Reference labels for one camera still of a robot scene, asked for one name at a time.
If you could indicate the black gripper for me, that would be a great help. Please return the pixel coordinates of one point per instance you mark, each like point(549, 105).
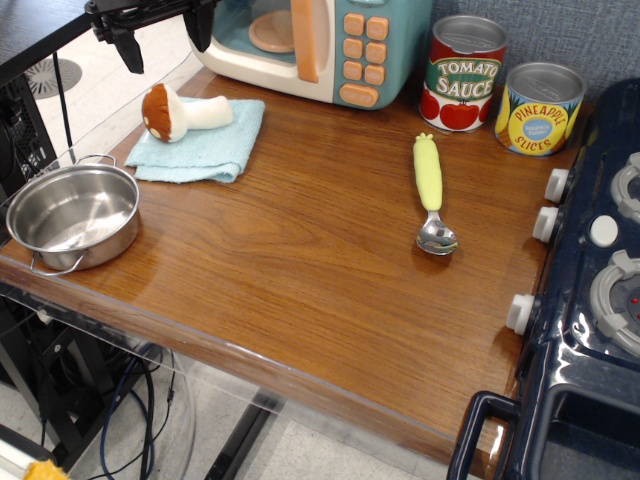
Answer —
point(116, 21)

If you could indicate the white brown plush mushroom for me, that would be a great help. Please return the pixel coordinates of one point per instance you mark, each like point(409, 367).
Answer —
point(168, 117)

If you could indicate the stainless steel pan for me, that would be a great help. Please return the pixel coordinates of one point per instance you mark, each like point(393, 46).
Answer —
point(75, 217)

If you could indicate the light blue cloth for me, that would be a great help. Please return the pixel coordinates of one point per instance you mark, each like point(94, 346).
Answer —
point(219, 155)

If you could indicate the teal toy microwave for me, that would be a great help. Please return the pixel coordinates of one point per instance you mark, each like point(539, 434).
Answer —
point(356, 54)

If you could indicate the tomato sauce can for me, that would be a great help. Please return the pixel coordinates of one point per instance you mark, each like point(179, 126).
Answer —
point(465, 59)

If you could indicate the pineapple slices can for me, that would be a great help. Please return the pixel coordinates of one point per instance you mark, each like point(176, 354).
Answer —
point(539, 106)

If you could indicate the navy toy stove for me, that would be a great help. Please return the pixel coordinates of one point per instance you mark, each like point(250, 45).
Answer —
point(575, 414)

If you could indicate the yellow handled spoon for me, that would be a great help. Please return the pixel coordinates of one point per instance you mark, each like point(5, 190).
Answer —
point(434, 237)

